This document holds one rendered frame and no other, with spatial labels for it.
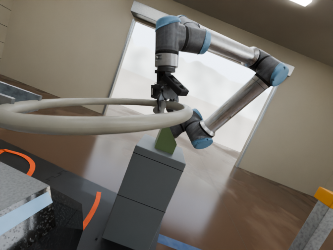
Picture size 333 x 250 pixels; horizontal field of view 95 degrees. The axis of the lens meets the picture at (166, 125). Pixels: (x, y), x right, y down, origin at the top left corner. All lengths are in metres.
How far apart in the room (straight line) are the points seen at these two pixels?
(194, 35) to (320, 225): 1.32
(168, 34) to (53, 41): 6.07
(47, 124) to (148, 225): 1.27
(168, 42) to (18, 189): 0.65
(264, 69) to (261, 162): 5.36
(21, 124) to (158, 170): 0.99
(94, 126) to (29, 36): 6.83
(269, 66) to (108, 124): 0.96
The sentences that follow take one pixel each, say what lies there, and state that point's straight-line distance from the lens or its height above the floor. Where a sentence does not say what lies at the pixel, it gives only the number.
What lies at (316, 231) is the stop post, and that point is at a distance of 1.48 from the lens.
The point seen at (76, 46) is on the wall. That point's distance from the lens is 6.13.
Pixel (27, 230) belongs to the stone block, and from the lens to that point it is 0.62.
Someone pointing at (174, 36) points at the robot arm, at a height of 1.45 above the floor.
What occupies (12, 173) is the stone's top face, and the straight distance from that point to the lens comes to 0.72.
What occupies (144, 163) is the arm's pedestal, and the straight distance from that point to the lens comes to 1.19.
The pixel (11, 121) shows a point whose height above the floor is 1.12.
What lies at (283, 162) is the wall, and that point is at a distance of 6.68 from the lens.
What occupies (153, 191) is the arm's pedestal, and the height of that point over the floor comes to 0.55.
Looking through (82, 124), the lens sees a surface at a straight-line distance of 0.26.
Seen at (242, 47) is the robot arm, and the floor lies 1.64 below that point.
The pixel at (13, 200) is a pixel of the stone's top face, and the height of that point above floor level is 0.83.
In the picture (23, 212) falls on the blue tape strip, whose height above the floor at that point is 0.81.
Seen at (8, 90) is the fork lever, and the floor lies 1.09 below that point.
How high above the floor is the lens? 1.23
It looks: 9 degrees down
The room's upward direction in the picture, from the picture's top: 22 degrees clockwise
